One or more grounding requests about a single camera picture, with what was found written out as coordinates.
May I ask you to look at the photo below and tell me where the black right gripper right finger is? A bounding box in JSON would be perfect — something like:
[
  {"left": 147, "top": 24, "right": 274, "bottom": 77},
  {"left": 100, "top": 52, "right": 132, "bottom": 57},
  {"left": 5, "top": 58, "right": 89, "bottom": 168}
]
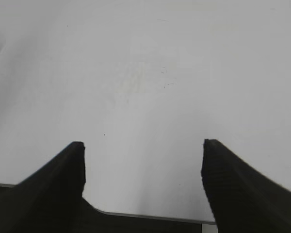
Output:
[{"left": 201, "top": 139, "right": 291, "bottom": 233}]

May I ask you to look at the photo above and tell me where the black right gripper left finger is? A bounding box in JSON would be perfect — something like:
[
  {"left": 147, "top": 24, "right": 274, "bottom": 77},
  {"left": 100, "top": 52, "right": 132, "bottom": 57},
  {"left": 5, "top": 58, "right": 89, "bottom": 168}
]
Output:
[{"left": 0, "top": 141, "right": 85, "bottom": 233}]

